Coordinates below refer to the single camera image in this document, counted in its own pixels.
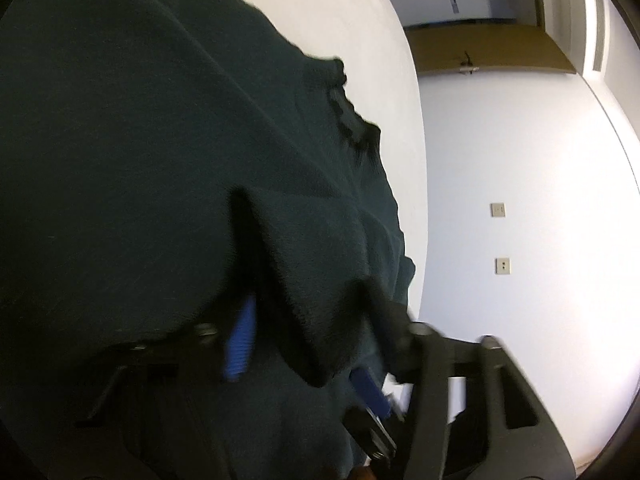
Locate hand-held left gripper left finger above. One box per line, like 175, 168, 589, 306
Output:
75, 294, 258, 431

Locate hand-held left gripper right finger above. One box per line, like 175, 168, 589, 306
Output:
370, 279, 574, 480

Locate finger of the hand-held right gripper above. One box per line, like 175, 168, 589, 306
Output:
342, 367, 399, 463

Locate dark green knit garment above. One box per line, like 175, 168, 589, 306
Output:
0, 0, 417, 480

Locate brown wooden door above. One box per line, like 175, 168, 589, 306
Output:
404, 25, 577, 77

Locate white wall air vent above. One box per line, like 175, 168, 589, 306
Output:
592, 0, 607, 72

